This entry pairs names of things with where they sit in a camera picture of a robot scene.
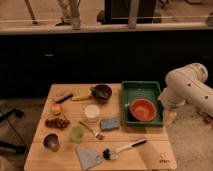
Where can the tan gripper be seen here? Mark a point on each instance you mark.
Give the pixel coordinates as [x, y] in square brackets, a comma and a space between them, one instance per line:
[170, 117]

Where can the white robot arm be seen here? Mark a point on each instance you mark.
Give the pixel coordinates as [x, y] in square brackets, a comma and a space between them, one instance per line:
[186, 84]

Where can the white cup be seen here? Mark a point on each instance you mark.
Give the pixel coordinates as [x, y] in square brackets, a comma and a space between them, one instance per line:
[92, 112]

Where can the green plastic cup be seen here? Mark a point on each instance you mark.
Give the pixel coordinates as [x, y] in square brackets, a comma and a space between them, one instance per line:
[76, 134]

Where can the orange bowl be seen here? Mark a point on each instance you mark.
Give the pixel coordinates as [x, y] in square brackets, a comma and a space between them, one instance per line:
[143, 109]

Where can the green plastic tray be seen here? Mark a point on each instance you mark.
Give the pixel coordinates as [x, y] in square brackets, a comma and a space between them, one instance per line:
[131, 90]

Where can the blue sponge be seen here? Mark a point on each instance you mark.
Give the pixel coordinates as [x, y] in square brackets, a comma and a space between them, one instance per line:
[109, 124]

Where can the black white dish brush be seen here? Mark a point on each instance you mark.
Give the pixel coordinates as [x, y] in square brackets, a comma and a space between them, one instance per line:
[111, 154]

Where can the metal fork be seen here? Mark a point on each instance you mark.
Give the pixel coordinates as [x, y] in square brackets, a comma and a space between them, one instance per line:
[96, 134]

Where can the dark brown bowl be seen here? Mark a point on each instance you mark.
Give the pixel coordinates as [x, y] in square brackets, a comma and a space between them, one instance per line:
[101, 93]

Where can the wooden folding table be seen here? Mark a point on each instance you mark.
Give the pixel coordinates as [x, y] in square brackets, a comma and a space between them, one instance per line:
[155, 154]

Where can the blue grey cloth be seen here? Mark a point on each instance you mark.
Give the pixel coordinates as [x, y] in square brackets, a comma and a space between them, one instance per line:
[88, 158]

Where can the dark eraser block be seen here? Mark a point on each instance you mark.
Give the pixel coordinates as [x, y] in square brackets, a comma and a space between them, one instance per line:
[63, 97]

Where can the orange fruit piece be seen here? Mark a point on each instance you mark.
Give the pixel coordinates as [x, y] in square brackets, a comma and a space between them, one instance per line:
[56, 109]

